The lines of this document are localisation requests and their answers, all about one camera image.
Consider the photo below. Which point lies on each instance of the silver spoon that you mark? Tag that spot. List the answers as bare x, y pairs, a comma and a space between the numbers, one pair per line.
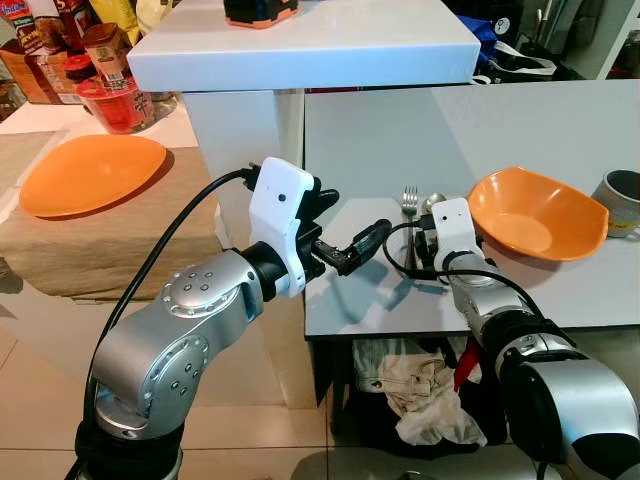
436, 201

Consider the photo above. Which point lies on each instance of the orange plate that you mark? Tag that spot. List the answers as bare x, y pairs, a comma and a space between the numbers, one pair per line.
90, 175

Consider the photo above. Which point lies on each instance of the red instant noodle tub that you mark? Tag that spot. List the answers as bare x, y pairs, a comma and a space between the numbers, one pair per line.
118, 108

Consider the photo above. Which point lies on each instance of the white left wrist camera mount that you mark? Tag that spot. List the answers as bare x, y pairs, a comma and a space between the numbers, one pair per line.
280, 210

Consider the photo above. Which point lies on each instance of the white raised counter block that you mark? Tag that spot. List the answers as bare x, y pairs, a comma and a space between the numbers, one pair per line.
300, 50

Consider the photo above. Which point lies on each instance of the black and orange device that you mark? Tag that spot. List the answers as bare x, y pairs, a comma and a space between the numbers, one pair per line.
260, 12

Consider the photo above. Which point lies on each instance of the beige crumpled cloth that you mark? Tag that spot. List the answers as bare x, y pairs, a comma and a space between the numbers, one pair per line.
425, 400

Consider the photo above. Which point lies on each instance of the orange bowl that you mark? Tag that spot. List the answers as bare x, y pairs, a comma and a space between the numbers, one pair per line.
535, 215

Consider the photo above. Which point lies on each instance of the beige woven placemat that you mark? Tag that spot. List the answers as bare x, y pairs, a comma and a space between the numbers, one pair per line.
110, 250
20, 160

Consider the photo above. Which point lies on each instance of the Indomie noodle packet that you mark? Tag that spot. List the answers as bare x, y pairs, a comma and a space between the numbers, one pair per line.
15, 20

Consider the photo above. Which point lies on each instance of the yellow snack packet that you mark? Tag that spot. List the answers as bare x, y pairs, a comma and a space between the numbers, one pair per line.
118, 12

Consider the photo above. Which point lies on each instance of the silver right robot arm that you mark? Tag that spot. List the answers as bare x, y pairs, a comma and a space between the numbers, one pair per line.
570, 400

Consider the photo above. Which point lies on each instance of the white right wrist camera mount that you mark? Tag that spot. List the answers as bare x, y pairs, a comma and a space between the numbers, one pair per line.
458, 228

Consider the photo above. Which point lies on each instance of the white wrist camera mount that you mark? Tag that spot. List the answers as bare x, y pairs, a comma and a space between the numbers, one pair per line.
458, 228
280, 210

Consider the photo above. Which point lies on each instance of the white shelf unit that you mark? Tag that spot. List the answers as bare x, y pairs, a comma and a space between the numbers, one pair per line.
615, 40

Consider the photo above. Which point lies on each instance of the silver fork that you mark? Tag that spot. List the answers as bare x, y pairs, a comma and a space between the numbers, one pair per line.
409, 200

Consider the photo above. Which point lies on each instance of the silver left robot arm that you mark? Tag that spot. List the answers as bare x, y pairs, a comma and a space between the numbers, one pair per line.
190, 310

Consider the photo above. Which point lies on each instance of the grey mug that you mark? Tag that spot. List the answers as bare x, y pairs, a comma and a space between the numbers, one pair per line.
618, 205

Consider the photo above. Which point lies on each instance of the red-lidded chili sauce jar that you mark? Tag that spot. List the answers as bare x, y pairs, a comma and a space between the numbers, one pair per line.
78, 72

